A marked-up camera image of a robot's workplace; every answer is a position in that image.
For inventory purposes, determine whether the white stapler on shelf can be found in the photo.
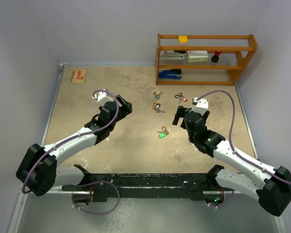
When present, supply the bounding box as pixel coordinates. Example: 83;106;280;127
160;50;186;60

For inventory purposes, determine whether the wooden shelf rack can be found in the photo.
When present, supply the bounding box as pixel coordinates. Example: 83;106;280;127
155;34;258;85

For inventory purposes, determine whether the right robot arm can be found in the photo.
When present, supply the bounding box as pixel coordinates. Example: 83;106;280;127
172;106;291;216

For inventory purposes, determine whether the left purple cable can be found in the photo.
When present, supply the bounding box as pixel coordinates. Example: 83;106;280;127
21;89;120;215

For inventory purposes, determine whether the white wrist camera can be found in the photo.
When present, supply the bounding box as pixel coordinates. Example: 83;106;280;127
191;98;209;116
92;90;113;106

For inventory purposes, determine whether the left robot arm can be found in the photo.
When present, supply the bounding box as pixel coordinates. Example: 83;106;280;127
16;89;132;197

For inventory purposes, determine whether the white staples box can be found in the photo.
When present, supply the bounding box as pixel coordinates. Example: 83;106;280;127
187;50;209;62

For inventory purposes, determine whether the green key tag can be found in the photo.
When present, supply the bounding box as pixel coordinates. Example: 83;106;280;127
158;133;167;138

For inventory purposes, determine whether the yellow box on shelf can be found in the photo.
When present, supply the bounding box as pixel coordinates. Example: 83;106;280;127
178;35;188;45

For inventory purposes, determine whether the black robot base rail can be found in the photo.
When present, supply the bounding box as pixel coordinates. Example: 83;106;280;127
63;165;224;202

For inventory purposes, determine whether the blue stapler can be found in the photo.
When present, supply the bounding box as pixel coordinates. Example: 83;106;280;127
158;69;182;80

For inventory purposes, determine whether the red black stamp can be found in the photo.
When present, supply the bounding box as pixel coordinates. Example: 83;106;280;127
211;50;222;63

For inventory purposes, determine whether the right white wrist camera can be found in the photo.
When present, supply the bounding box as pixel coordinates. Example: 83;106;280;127
191;98;209;116

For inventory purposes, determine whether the orange spiral notebook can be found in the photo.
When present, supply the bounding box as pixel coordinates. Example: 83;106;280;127
70;69;87;83

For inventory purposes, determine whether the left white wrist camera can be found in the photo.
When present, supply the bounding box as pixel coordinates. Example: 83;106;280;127
92;90;113;106

